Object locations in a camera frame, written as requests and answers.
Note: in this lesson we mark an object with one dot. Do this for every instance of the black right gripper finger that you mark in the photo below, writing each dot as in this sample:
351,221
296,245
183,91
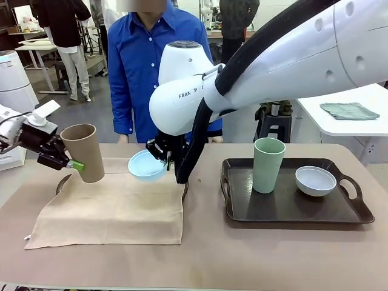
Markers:
153,150
168,162

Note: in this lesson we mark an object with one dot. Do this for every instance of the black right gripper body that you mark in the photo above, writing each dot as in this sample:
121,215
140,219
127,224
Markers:
166,142

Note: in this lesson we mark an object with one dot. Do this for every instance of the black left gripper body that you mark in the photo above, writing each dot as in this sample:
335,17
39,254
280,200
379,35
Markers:
38,136

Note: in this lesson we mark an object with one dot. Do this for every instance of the light blue bowl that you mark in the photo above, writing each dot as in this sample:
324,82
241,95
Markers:
145,169

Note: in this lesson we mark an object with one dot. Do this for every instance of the tan brown tall cup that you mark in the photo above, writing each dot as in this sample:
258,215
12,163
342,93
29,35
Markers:
85,151

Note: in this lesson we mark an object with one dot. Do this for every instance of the beige cloth mat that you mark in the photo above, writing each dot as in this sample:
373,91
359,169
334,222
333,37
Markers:
106,212

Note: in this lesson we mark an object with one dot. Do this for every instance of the pale green tall cup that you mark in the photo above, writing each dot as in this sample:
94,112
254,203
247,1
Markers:
268,166

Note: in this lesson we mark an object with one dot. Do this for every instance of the white grey bowl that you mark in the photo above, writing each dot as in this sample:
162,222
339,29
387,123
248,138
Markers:
315,182

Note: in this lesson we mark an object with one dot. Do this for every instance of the green cloth mat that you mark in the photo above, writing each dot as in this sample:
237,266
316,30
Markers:
348,110

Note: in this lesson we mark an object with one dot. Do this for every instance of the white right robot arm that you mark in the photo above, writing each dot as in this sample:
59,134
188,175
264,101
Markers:
303,54

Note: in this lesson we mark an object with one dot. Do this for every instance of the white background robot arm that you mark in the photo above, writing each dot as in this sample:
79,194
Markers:
209,12

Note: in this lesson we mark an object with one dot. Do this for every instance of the dark brown serving tray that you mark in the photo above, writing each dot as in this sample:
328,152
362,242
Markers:
288,209
60,185

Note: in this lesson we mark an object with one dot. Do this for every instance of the person's right hand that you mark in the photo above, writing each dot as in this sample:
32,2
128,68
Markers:
122,139

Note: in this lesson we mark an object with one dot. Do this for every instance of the person's left hand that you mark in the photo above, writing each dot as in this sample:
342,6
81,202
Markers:
216,139

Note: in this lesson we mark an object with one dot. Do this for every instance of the white air purifier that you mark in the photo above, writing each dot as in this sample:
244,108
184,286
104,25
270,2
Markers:
15,82

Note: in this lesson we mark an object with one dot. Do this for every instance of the person in blue shirt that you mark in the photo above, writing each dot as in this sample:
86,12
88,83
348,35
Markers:
136,75

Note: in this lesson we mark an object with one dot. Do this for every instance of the white background work table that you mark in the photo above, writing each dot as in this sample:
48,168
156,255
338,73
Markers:
36,48

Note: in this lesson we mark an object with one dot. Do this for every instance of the person in black top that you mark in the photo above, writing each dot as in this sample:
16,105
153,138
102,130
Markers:
66,36

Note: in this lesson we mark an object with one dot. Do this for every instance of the black plastic stool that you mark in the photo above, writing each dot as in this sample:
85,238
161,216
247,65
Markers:
274,124

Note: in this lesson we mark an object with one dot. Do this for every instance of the person in dark jacket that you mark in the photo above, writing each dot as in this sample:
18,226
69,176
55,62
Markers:
236,27

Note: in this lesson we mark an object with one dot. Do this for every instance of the person in grey top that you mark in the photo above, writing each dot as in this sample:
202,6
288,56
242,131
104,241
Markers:
97,15

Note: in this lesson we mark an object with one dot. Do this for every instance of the person in white coat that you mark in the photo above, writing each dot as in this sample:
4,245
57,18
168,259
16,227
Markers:
106,18

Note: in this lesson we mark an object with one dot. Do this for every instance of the white side table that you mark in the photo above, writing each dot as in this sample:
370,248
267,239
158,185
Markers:
348,130

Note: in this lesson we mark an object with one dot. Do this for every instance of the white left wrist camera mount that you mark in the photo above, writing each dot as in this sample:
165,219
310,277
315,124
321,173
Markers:
45,112

